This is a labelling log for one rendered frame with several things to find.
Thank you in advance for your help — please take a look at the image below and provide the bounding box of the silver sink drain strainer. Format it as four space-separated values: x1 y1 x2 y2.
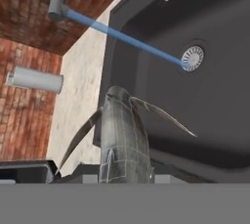
180 44 206 73

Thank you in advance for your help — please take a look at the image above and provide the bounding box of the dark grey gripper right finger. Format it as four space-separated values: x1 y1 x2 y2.
149 158 217 185

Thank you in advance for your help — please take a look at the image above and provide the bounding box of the black sink basin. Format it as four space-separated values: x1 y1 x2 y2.
92 0 250 184

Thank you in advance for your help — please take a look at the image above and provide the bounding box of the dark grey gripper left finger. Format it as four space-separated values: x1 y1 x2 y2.
59 163 102 185

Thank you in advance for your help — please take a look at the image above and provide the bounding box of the blue water stream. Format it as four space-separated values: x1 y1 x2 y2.
63 8 189 69

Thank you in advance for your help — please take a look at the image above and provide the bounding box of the grey fish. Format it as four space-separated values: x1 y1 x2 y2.
54 85 199 185

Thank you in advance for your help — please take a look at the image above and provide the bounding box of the grey cylindrical tap handle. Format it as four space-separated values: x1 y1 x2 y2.
5 65 65 95

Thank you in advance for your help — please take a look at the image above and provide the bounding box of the black tray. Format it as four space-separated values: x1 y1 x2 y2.
0 158 62 185

